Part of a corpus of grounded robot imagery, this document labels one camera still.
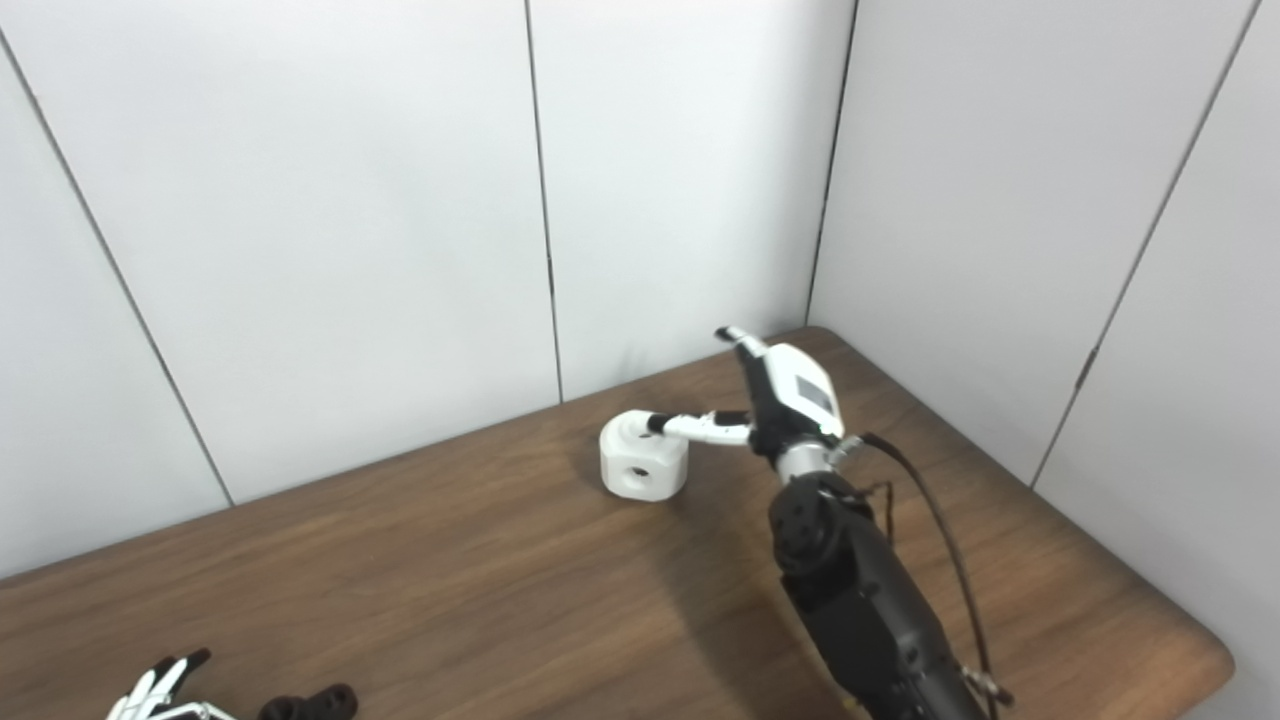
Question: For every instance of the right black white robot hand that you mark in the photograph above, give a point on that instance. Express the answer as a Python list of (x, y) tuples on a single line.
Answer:
[(790, 400)]

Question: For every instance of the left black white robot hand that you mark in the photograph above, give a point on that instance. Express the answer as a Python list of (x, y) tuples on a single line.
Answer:
[(160, 695)]

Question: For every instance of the black flanged holder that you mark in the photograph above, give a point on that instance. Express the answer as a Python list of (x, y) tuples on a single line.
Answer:
[(310, 705)]

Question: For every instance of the round white piece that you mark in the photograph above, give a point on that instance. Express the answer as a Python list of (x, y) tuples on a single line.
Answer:
[(640, 465)]

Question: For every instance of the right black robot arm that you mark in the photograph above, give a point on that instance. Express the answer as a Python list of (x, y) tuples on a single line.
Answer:
[(860, 600)]

